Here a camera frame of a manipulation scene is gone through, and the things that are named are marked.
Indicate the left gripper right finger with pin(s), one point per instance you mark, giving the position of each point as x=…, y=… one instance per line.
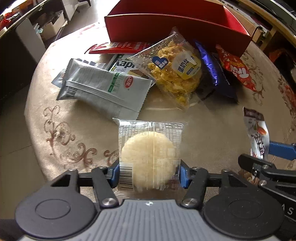
x=194, y=180

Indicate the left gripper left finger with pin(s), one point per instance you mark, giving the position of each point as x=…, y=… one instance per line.
x=104, y=180

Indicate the clear rice cake packet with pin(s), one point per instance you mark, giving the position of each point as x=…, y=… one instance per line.
x=149, y=155

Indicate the silver duck snack packet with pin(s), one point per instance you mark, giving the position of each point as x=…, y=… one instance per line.
x=257, y=132

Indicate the silver white snack pack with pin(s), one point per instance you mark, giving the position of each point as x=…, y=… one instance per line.
x=113, y=94

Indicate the blue wafer biscuit pack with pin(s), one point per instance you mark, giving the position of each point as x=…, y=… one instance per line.
x=221, y=81

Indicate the vacuum packed sausages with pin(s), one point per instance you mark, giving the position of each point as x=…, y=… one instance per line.
x=57, y=81

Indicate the clear yellow egg crisp bag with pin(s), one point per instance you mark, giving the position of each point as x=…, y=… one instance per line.
x=175, y=66

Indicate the Kaprons wafer packet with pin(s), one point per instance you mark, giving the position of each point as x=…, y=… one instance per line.
x=121, y=63

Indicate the red Trolli gummy bag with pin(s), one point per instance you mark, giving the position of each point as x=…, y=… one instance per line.
x=235, y=65

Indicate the red spicy strip packet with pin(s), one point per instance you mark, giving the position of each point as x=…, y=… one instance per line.
x=119, y=48

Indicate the red cardboard box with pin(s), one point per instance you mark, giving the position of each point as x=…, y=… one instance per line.
x=203, y=22

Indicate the floral beige tablecloth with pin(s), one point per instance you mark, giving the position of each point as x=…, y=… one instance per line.
x=72, y=135

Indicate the orange plastic bag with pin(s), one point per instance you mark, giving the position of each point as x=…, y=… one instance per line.
x=281, y=57

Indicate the long dark side table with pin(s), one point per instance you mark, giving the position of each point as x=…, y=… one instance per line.
x=22, y=49

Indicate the wooden TV cabinet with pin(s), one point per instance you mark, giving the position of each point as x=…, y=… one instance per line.
x=271, y=25

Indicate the white cardboard box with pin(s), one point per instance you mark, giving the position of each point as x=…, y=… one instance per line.
x=52, y=28

